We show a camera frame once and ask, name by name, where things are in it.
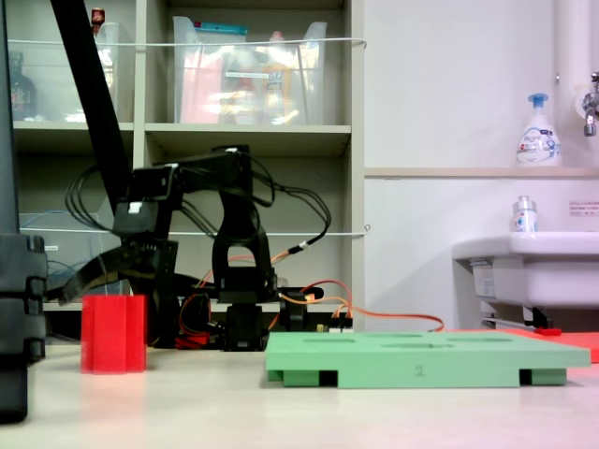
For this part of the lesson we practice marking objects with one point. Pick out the yellow label bottle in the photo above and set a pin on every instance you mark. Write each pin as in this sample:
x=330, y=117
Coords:
x=277, y=89

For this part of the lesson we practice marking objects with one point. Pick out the dark grey post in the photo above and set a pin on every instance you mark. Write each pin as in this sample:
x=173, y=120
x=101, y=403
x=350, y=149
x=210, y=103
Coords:
x=7, y=140

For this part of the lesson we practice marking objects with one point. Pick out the pink wall label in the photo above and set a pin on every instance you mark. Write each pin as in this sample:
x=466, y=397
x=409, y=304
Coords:
x=585, y=208

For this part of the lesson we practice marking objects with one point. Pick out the green controller circuit board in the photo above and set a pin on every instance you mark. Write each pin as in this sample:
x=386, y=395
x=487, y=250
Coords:
x=339, y=327

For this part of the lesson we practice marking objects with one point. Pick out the green shape sorter board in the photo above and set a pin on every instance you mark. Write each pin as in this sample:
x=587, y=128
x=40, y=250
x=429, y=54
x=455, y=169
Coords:
x=421, y=360

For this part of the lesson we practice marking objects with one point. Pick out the white sink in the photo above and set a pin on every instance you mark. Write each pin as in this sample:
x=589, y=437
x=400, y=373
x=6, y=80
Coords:
x=552, y=276

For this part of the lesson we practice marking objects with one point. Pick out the black tripod brace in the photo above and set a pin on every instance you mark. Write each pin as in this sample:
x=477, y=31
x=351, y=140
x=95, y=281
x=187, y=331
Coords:
x=51, y=294

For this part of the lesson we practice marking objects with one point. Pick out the red cross columnar block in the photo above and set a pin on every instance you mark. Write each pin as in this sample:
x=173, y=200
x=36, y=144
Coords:
x=112, y=332

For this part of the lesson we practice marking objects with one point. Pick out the small bottle silver cap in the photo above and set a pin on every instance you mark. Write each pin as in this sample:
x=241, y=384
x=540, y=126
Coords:
x=524, y=220

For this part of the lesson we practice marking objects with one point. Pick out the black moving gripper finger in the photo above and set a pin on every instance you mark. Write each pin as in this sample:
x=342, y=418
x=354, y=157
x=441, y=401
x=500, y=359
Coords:
x=100, y=271

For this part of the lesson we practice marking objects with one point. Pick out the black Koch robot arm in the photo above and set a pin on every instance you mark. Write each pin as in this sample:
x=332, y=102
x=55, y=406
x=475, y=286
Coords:
x=210, y=168

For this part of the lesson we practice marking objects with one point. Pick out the bottle with brown cap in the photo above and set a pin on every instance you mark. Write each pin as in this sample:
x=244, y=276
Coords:
x=97, y=18

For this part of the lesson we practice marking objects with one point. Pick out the beige shelf unit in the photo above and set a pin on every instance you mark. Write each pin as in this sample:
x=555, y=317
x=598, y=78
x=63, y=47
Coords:
x=248, y=135

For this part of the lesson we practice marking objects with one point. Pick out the pink pouch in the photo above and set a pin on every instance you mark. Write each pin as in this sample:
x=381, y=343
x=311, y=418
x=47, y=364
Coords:
x=201, y=93

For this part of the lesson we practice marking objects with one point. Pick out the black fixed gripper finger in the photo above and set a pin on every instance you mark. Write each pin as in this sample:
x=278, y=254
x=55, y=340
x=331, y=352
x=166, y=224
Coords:
x=164, y=280

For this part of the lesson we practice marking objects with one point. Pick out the dark glass bottle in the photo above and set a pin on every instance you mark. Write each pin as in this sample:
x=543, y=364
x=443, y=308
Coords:
x=22, y=93

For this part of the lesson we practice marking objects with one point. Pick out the black notched stack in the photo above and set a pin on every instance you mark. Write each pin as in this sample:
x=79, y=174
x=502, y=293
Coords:
x=18, y=304

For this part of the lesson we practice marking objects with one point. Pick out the large clear storage bin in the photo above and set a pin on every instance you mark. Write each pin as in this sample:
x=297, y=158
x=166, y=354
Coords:
x=243, y=93

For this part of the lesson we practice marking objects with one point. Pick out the white soap pump bottle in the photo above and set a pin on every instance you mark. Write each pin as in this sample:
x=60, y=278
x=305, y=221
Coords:
x=538, y=140

